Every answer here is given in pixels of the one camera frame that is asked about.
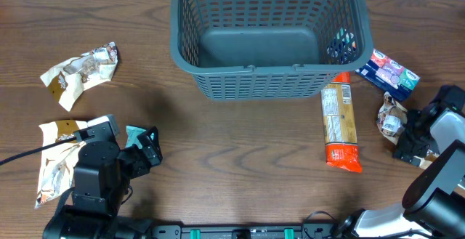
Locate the beige nut snack bag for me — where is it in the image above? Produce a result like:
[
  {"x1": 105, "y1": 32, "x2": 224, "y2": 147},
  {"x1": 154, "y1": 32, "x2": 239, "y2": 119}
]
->
[{"x1": 376, "y1": 92, "x2": 439, "y2": 169}]

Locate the blue tissue multipack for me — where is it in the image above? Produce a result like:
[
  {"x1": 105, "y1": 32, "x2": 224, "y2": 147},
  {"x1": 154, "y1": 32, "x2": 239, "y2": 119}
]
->
[{"x1": 355, "y1": 49, "x2": 420, "y2": 101}]

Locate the orange tan cracker package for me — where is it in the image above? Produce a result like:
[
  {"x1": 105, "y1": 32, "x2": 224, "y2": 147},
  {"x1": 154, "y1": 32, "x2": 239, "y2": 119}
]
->
[{"x1": 320, "y1": 72, "x2": 363, "y2": 173}]

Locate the grey plastic basket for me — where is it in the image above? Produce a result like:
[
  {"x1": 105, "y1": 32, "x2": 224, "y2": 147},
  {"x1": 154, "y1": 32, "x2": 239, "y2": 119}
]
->
[{"x1": 170, "y1": 0, "x2": 373, "y2": 100}]

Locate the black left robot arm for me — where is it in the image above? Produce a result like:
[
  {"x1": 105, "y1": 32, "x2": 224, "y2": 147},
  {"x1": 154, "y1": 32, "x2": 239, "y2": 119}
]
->
[{"x1": 42, "y1": 122, "x2": 163, "y2": 239}]

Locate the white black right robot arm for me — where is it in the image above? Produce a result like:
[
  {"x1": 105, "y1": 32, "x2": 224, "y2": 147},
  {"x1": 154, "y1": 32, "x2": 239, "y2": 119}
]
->
[{"x1": 331, "y1": 85, "x2": 464, "y2": 238}]

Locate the small teal white packet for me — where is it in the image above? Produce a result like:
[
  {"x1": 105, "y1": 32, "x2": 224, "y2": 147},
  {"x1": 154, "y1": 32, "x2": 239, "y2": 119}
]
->
[{"x1": 125, "y1": 125, "x2": 159, "y2": 149}]

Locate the beige brown snack bag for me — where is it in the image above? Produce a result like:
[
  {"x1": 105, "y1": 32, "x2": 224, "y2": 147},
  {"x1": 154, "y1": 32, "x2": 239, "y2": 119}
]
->
[{"x1": 35, "y1": 120, "x2": 88, "y2": 208}]

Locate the crumpled beige snack bag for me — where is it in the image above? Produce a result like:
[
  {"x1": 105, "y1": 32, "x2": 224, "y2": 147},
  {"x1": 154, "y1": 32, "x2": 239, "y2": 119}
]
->
[{"x1": 40, "y1": 41, "x2": 118, "y2": 112}]

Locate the black left camera cable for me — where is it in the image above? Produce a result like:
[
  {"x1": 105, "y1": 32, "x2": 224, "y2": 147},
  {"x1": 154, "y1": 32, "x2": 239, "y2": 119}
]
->
[{"x1": 0, "y1": 136, "x2": 79, "y2": 166}]

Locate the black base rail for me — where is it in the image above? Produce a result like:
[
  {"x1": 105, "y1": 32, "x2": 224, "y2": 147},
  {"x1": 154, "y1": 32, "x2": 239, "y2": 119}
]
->
[{"x1": 151, "y1": 212, "x2": 346, "y2": 239}]

